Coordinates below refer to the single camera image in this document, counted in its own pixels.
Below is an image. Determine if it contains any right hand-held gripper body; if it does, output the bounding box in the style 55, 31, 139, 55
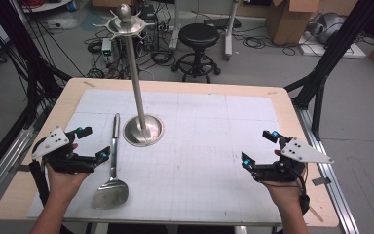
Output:
252, 136, 335, 183

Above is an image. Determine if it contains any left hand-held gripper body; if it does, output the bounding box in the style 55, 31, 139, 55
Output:
31, 126, 97, 175

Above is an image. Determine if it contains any metal spatula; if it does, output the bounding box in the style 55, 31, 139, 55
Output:
92, 112, 131, 210

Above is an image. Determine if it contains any metal utensil rack stand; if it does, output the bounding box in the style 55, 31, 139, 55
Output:
93, 3, 166, 148

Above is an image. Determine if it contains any person's right hand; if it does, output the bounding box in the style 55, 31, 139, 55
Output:
262, 148, 304, 210

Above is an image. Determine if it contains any person's left hand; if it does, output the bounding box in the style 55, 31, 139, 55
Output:
45, 142, 91, 205

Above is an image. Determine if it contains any white gridded mat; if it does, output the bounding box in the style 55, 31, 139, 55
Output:
26, 88, 310, 226

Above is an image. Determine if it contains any wooden table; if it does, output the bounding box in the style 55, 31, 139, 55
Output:
0, 77, 341, 229

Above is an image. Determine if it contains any small green-lit device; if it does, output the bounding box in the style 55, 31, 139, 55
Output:
100, 37, 115, 64

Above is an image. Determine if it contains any white flat board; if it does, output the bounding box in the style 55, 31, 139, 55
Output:
297, 31, 368, 59

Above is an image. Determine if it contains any large cardboard box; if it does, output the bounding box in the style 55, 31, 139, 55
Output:
265, 0, 321, 47

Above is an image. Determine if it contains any grey rounded appliance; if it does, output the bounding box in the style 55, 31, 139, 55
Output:
307, 12, 348, 45

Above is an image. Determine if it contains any black round stool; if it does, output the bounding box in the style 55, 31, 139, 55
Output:
170, 22, 223, 84

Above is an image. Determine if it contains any black flat device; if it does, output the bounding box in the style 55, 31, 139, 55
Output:
203, 17, 243, 30

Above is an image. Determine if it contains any black computer box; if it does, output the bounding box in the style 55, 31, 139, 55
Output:
135, 4, 159, 51

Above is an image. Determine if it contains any white round tabletop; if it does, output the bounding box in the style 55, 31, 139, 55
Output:
19, 0, 74, 14

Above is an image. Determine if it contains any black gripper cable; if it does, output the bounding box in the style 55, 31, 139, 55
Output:
288, 167, 308, 198

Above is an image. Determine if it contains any black wrist strap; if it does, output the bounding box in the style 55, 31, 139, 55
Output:
299, 194, 311, 216

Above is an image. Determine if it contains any aluminium rail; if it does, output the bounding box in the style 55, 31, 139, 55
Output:
292, 105, 360, 234
0, 106, 47, 214

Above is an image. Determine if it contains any black frame stand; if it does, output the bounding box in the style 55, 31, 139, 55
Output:
0, 0, 73, 131
284, 0, 374, 141

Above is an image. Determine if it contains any bundle of black floor cables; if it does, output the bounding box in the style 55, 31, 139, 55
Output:
84, 28, 177, 80

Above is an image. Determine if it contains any loose black floor cable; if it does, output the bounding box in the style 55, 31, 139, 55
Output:
233, 28, 297, 57

